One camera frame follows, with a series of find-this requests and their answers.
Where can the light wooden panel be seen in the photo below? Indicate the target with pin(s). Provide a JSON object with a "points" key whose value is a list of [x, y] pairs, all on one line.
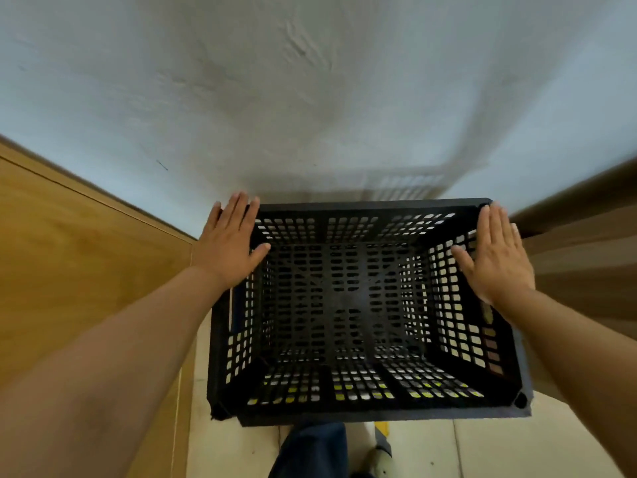
{"points": [[74, 273]]}

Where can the person's left middle finger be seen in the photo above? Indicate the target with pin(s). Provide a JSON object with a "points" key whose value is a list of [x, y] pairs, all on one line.
{"points": [[240, 211]]}

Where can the person's left little finger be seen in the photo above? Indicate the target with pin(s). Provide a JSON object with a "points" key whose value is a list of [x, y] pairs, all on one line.
{"points": [[212, 221]]}

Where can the person's right middle finger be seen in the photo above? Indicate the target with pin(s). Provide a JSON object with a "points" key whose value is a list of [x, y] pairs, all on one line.
{"points": [[495, 228]]}

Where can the person's right forearm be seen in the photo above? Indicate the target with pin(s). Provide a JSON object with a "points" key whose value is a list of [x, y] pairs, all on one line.
{"points": [[582, 363]]}

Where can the person's leg in blue jeans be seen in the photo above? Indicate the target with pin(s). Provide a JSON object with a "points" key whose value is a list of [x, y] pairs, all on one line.
{"points": [[311, 450]]}

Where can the person's white shoe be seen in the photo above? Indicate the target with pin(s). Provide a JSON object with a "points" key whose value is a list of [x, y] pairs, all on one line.
{"points": [[376, 462]]}

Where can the person's left thumb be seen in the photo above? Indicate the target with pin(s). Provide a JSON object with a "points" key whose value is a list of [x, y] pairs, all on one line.
{"points": [[260, 257]]}

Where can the person's right thumb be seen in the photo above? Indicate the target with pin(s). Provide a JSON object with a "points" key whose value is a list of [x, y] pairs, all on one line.
{"points": [[463, 263]]}

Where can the person's right hand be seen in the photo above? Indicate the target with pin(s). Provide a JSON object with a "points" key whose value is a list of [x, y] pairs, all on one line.
{"points": [[500, 273]]}

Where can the black perforated plastic crate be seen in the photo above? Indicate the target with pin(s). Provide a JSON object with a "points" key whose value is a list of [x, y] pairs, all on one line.
{"points": [[358, 313]]}

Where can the person's right little finger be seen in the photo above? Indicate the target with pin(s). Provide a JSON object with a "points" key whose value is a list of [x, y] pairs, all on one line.
{"points": [[516, 239]]}

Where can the brown wooden cabinet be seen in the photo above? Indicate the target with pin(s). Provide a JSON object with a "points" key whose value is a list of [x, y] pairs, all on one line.
{"points": [[582, 253]]}

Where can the person's left hand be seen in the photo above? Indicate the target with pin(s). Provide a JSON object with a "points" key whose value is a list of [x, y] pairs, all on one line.
{"points": [[226, 253]]}

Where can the person's left forearm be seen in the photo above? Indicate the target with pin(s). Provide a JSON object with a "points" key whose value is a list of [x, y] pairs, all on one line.
{"points": [[119, 363]]}

